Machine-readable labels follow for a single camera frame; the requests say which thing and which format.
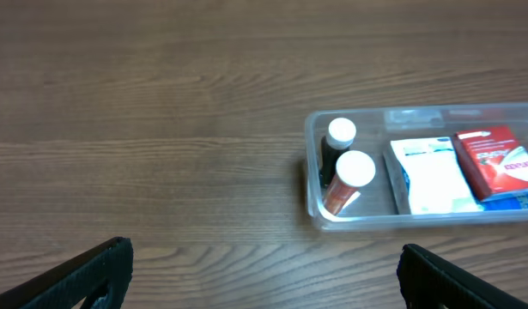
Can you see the orange bottle white cap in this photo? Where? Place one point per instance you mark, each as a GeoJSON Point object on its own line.
{"type": "Point", "coordinates": [354, 169]}

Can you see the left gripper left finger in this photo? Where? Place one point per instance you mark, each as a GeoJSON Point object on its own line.
{"type": "Point", "coordinates": [97, 278]}

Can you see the dark bottle white cap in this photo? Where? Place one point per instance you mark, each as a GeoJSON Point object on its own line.
{"type": "Point", "coordinates": [339, 136]}

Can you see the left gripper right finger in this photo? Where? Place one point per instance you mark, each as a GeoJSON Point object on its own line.
{"type": "Point", "coordinates": [427, 280]}

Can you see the clear plastic container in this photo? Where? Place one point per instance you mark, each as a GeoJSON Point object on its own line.
{"type": "Point", "coordinates": [374, 205]}

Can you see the white packet box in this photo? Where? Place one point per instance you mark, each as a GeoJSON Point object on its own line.
{"type": "Point", "coordinates": [426, 178]}

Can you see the red packet box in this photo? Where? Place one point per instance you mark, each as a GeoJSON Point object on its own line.
{"type": "Point", "coordinates": [494, 162]}

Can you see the blue packet box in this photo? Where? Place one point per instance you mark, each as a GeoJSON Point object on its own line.
{"type": "Point", "coordinates": [509, 203]}

